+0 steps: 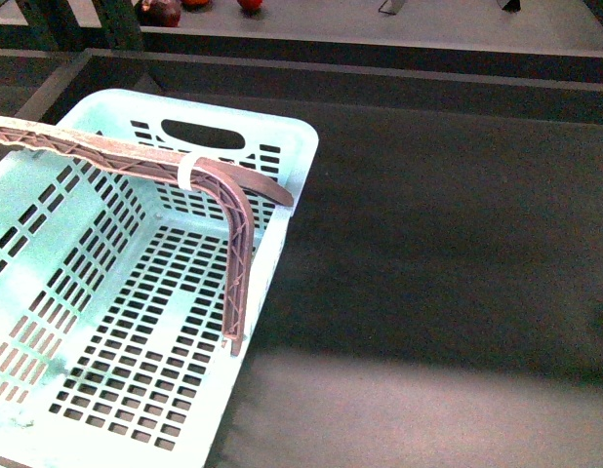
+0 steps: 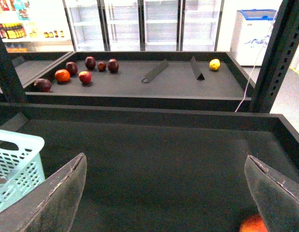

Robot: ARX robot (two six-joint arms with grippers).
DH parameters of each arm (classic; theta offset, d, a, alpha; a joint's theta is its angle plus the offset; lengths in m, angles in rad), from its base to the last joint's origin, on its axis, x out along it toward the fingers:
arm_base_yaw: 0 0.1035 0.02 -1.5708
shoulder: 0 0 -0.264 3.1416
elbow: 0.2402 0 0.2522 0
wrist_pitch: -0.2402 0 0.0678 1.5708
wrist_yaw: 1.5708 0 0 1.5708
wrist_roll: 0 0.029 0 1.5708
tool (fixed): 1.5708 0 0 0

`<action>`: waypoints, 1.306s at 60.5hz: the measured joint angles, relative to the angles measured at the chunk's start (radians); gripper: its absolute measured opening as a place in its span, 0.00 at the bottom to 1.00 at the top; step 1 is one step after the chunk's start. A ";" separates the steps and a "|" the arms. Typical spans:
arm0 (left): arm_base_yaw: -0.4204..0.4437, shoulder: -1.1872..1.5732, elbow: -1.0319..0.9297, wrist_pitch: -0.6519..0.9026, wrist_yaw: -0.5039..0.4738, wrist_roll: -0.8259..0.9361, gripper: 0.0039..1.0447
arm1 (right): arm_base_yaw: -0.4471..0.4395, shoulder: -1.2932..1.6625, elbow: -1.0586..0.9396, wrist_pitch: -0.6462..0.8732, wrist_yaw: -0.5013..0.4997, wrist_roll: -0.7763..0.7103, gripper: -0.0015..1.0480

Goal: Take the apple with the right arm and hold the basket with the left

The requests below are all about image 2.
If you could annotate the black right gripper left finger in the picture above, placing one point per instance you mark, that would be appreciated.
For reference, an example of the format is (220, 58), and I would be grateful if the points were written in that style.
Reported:
(52, 206)

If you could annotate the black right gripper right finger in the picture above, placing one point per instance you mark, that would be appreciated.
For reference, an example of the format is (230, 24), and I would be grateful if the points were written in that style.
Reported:
(276, 196)

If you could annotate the red orange apple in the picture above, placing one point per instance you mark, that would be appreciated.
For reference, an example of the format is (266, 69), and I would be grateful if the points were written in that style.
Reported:
(253, 223)

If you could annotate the light blue plastic basket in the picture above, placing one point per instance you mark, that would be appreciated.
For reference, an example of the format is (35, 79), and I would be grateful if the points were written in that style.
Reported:
(21, 170)

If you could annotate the red yellow apple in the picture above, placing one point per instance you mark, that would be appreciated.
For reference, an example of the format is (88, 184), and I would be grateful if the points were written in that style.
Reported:
(85, 77)

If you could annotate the dark red apple left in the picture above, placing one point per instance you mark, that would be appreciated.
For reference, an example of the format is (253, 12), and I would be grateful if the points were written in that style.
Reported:
(71, 67)

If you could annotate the small dark red apple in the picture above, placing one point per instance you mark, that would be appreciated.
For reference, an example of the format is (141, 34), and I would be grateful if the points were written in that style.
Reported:
(101, 66)

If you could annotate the dark red apple back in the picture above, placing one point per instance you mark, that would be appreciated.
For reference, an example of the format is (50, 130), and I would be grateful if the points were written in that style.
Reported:
(90, 63)

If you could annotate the dark red apple right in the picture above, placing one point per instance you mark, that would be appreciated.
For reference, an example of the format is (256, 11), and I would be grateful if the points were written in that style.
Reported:
(113, 66)

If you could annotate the dark purple fruit front left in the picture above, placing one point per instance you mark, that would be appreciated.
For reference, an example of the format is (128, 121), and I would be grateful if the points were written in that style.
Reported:
(42, 85)

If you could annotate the orange fruit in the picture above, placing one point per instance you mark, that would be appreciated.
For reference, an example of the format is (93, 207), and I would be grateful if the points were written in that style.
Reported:
(62, 76)

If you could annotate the black left upper tray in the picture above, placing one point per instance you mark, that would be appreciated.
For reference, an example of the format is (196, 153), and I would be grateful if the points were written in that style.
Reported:
(32, 65)

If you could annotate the black upper produce tray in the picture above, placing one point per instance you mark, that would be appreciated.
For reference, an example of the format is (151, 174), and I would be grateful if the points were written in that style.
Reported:
(211, 81)

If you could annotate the black shelf divider right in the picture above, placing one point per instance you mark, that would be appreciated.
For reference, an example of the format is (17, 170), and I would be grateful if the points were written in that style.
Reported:
(197, 72)

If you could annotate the black shelf divider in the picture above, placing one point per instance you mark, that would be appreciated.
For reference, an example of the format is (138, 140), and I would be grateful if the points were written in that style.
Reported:
(197, 72)
(155, 72)

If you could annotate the yellow lemon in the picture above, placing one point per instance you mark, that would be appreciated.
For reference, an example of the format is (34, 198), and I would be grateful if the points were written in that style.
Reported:
(214, 64)

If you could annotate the black shelf divider left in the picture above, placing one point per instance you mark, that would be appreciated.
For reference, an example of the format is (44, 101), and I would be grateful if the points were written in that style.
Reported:
(155, 72)

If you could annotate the white blue chest freezer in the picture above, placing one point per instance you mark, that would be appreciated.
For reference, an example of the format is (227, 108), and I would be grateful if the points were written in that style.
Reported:
(251, 35)

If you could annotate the grocery shelf with bottles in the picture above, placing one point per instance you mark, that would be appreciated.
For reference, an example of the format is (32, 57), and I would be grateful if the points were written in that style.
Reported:
(34, 26)

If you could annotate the glass door refrigerator row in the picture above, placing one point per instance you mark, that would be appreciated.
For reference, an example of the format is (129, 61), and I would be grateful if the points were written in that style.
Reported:
(144, 25)

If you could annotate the black left rack post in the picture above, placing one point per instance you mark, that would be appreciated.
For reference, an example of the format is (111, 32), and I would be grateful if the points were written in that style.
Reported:
(9, 81)

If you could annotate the black perforated rack post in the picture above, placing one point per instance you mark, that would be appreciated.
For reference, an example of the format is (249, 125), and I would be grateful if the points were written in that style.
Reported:
(282, 46)

